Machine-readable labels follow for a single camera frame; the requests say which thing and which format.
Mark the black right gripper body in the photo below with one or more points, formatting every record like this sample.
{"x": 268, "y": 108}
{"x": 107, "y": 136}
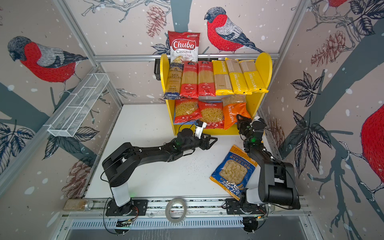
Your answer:
{"x": 245, "y": 128}

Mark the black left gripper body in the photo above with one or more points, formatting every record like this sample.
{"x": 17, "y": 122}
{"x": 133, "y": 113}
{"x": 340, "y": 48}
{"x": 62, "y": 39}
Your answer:
{"x": 201, "y": 144}

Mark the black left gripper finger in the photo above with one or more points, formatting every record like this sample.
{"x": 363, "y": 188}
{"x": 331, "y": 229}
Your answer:
{"x": 210, "y": 139}
{"x": 210, "y": 144}

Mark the orange Pastatime pasta bag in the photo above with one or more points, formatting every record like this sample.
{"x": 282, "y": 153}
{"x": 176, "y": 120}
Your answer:
{"x": 232, "y": 106}

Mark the red fusilli bag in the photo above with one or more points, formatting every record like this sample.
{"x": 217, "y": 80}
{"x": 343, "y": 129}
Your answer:
{"x": 212, "y": 114}
{"x": 186, "y": 110}

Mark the yellow Pastatime pack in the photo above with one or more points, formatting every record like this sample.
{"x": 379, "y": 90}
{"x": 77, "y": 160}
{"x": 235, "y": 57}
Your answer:
{"x": 253, "y": 77}
{"x": 237, "y": 77}

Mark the yellow spaghetti pack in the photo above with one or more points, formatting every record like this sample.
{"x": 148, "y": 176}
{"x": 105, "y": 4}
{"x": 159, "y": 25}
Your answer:
{"x": 222, "y": 80}

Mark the blue macaroni pasta bag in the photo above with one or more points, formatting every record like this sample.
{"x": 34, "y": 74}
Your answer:
{"x": 234, "y": 173}

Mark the red spaghetti pack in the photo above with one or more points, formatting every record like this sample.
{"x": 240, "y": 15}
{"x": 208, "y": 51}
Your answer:
{"x": 206, "y": 83}
{"x": 189, "y": 85}

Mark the blue gold spaghetti pack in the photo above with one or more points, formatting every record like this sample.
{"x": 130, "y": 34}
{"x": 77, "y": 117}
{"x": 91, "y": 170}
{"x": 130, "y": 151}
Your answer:
{"x": 174, "y": 80}

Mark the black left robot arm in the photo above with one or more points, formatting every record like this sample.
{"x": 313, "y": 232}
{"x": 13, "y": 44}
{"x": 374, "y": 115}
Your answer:
{"x": 120, "y": 164}

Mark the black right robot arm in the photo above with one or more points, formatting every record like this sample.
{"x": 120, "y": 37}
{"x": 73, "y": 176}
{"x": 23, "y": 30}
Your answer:
{"x": 276, "y": 185}

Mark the clear tape roll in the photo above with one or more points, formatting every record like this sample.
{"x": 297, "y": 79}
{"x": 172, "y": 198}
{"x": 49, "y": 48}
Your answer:
{"x": 176, "y": 210}

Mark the red Chuba cassava chips bag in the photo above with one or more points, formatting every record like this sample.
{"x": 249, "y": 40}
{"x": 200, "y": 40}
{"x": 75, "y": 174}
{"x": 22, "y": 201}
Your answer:
{"x": 184, "y": 45}

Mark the cork-coloured block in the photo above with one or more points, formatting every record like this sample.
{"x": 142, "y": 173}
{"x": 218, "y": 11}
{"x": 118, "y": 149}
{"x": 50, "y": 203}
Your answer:
{"x": 75, "y": 205}

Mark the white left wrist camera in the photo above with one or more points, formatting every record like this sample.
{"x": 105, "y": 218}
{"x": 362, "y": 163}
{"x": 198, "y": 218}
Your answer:
{"x": 200, "y": 126}

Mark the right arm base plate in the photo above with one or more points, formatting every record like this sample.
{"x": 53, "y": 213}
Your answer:
{"x": 234, "y": 207}

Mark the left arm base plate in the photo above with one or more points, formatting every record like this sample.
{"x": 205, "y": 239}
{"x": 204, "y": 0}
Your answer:
{"x": 132, "y": 208}

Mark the white wire mesh basket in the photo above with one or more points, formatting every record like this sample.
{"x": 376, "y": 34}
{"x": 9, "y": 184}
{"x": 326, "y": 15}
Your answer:
{"x": 81, "y": 101}

